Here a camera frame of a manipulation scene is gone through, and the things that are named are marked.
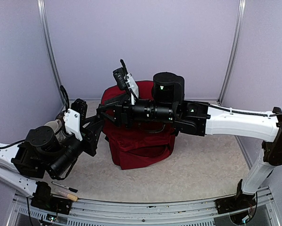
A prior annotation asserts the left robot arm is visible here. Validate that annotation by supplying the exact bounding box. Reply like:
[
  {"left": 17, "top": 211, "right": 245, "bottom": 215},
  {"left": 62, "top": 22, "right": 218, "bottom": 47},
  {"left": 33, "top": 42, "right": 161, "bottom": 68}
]
[{"left": 0, "top": 86, "right": 104, "bottom": 210}]

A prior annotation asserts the red student backpack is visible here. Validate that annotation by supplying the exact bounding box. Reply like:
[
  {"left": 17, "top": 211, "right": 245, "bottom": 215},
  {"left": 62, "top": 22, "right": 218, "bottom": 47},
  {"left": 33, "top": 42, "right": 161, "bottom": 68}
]
[{"left": 101, "top": 80, "right": 177, "bottom": 170}]

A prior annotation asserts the right aluminium corner post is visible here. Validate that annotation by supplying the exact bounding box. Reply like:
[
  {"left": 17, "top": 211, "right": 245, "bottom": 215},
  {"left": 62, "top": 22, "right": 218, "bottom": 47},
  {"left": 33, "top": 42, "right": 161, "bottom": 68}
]
[{"left": 217, "top": 0, "right": 247, "bottom": 105}]

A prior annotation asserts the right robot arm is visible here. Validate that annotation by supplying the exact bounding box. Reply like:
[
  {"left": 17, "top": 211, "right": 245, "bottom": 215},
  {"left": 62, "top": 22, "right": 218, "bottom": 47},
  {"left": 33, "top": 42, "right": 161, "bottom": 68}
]
[{"left": 97, "top": 69, "right": 282, "bottom": 209}]

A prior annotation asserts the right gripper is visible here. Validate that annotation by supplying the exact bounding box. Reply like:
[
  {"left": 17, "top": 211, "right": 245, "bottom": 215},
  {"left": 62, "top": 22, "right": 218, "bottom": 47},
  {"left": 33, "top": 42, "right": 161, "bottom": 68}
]
[{"left": 95, "top": 90, "right": 176, "bottom": 129}]

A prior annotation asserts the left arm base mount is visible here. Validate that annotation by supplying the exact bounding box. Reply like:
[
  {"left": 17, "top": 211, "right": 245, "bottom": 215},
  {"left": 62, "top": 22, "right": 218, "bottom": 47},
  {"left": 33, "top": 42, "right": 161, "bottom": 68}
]
[{"left": 31, "top": 181, "right": 73, "bottom": 215}]

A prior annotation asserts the aluminium front rail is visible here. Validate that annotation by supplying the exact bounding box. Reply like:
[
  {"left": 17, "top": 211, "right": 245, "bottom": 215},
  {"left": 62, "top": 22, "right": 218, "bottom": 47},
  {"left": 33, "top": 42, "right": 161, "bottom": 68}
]
[{"left": 5, "top": 187, "right": 282, "bottom": 226}]

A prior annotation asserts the black pen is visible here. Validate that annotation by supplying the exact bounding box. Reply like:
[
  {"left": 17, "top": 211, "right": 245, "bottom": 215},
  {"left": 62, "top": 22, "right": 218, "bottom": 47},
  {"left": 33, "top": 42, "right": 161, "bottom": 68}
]
[{"left": 51, "top": 181, "right": 78, "bottom": 193}]

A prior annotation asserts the left aluminium corner post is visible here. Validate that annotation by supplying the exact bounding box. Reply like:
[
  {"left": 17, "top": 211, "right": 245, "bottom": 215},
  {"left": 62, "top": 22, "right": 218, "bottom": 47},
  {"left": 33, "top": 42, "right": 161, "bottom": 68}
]
[{"left": 37, "top": 0, "right": 66, "bottom": 105}]

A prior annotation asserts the aluminium corner post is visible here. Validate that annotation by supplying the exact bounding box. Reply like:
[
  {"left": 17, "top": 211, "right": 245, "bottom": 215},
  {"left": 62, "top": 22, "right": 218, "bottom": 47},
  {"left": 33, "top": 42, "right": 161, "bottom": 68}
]
[
  {"left": 37, "top": 0, "right": 66, "bottom": 105},
  {"left": 217, "top": 0, "right": 247, "bottom": 105}
]

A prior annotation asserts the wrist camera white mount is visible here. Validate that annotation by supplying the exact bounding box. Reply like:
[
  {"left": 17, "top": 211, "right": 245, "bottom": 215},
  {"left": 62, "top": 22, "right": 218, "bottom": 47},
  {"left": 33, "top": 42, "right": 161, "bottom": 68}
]
[
  {"left": 113, "top": 59, "right": 139, "bottom": 105},
  {"left": 63, "top": 98, "right": 88, "bottom": 141}
]

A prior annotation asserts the floral ceramic mug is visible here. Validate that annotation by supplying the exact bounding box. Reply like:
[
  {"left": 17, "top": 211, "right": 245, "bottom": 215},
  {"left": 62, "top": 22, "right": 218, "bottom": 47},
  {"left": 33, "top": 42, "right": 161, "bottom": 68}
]
[{"left": 44, "top": 119, "right": 63, "bottom": 137}]

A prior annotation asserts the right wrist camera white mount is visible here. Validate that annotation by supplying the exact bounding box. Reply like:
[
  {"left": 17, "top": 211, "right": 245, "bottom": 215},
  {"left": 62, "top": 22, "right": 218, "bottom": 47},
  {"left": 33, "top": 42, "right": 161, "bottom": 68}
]
[{"left": 113, "top": 59, "right": 139, "bottom": 105}]

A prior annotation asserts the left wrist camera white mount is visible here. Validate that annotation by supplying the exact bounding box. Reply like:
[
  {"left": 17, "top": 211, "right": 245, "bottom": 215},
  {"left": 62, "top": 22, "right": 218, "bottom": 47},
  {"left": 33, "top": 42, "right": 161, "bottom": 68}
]
[{"left": 63, "top": 98, "right": 88, "bottom": 141}]

